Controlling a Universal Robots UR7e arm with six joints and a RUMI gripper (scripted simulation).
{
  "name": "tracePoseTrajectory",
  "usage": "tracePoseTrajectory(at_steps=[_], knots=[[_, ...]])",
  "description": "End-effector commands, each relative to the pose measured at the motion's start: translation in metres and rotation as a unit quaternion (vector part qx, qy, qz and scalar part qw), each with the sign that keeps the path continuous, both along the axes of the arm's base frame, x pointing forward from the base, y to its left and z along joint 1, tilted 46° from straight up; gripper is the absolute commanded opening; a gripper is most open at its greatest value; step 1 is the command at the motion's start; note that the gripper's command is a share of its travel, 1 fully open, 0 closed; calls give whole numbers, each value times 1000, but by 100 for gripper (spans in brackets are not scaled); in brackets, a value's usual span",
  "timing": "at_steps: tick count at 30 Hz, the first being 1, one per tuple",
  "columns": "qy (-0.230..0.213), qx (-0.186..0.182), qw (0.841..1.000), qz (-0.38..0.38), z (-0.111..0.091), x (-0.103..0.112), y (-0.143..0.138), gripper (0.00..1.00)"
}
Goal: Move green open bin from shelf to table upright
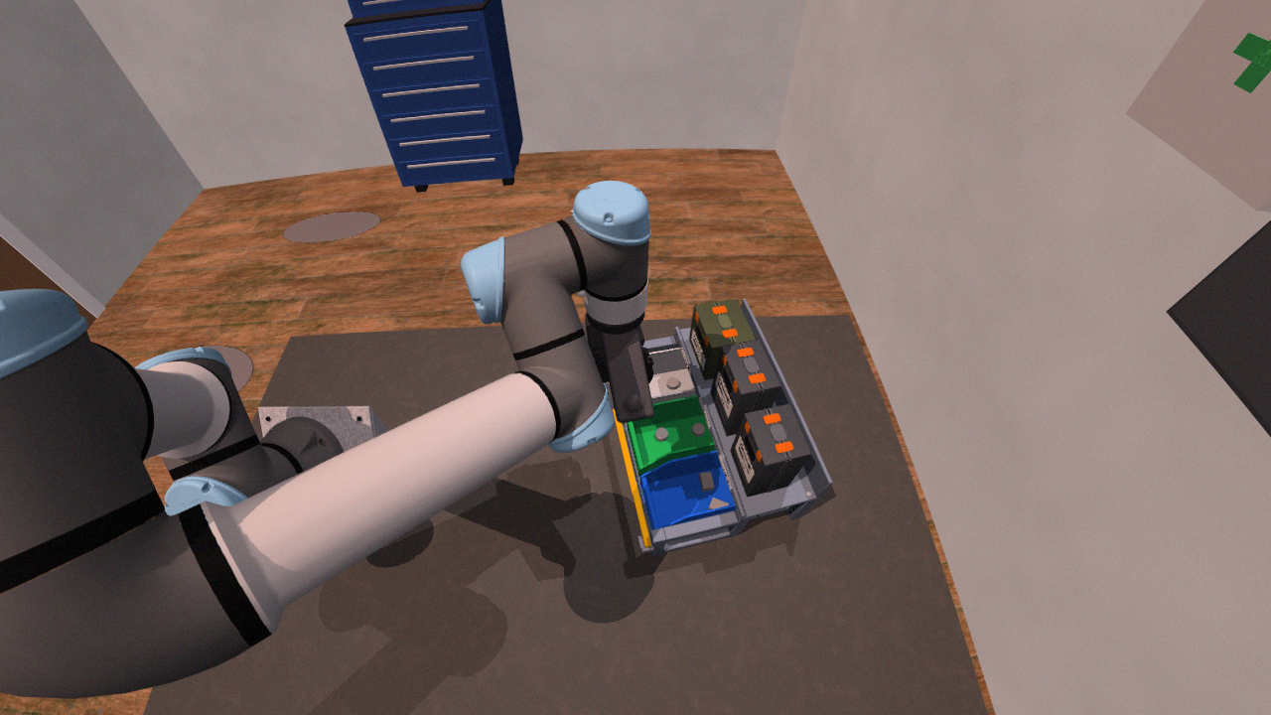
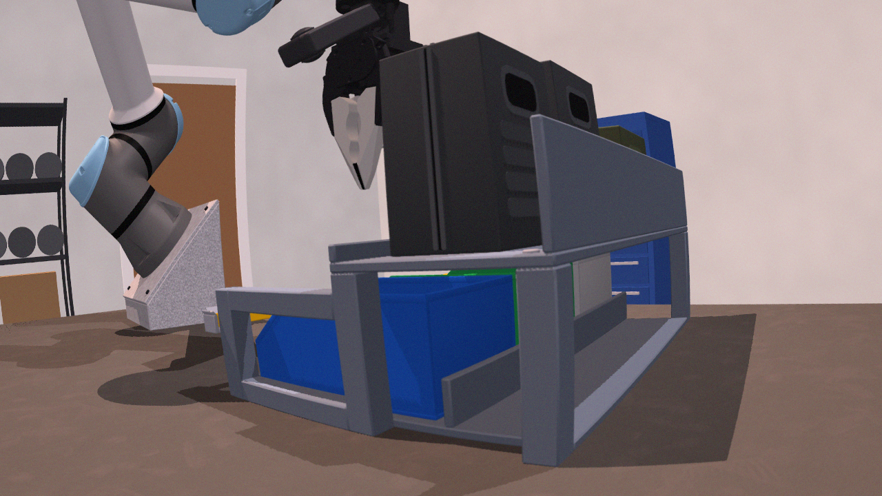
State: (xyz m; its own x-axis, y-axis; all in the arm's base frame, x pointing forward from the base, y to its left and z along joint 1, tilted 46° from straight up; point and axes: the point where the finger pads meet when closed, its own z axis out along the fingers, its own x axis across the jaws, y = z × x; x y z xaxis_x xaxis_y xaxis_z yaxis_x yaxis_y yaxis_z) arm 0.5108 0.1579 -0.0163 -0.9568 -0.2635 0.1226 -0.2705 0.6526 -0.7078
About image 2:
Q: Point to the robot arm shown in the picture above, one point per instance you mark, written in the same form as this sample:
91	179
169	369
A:
112	183

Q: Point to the yellow bar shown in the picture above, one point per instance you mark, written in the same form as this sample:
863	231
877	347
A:
255	317

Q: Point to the grey metal shelf rack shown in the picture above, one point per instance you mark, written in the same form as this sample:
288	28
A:
595	196

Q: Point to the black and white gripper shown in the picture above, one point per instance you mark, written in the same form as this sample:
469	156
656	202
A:
353	68

